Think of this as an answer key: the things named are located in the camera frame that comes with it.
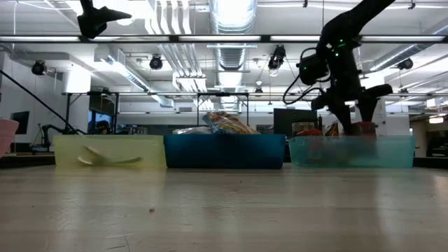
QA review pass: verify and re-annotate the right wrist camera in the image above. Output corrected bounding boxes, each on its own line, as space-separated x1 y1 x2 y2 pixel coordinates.
298 52 330 86

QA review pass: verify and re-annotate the pink and yellow ramen pack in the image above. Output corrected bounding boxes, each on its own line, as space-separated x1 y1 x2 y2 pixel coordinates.
202 111 261 136

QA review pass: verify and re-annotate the translucent mint green bin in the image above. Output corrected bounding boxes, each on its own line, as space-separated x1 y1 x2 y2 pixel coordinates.
288 134 417 169

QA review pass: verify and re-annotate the silver ventilation duct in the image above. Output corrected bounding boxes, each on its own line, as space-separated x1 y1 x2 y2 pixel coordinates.
209 0 259 71

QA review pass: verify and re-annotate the black aluminium table frame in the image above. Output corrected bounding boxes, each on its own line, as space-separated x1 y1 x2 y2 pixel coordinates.
0 153 448 169

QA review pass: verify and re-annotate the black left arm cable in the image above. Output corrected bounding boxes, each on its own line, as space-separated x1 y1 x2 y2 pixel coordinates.
0 69 87 136

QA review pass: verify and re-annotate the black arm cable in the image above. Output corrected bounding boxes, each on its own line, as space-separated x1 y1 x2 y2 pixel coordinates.
0 69 87 136
282 47 327 106

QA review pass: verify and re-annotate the long ceiling light strip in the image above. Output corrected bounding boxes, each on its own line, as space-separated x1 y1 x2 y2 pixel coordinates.
269 35 321 42
101 36 171 42
360 35 446 42
0 36 81 42
178 35 262 42

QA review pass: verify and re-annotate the black background rig frame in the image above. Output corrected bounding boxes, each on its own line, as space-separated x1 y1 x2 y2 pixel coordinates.
62 90 250 136

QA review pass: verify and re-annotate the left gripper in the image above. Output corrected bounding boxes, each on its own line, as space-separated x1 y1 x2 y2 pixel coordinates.
76 0 133 40

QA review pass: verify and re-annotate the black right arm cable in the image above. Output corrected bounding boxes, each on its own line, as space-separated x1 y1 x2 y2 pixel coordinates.
282 47 327 106

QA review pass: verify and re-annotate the black background cabinet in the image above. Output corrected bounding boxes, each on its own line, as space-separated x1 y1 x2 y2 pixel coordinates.
426 135 448 158

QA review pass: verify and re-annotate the black monitor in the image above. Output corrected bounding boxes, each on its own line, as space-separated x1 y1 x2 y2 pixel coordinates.
272 108 320 136

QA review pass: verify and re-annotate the white square column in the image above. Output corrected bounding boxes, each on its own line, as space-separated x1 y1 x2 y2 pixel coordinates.
374 99 388 137

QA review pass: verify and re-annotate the person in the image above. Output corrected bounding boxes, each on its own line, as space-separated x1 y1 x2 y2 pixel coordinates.
95 120 111 136

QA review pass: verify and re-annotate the red patterned tin box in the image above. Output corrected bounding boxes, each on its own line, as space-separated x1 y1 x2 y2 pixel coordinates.
350 121 378 137

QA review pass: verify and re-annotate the translucent yellow plastic bin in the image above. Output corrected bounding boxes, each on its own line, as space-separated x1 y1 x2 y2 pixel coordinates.
52 134 167 169

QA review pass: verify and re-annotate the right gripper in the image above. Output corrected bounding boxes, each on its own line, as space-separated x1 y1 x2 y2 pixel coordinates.
310 83 394 136

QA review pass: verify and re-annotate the black horizontal beam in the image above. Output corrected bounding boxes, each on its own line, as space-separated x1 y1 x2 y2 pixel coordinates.
0 34 448 44

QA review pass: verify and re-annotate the teal blue plastic bin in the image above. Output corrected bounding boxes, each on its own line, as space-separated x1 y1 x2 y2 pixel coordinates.
163 134 287 170

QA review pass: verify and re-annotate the dark wall screen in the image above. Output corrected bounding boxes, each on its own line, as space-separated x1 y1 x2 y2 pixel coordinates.
10 111 31 135

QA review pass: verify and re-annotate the pink plastic bowl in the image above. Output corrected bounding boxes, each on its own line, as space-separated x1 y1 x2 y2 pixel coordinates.
0 118 20 157

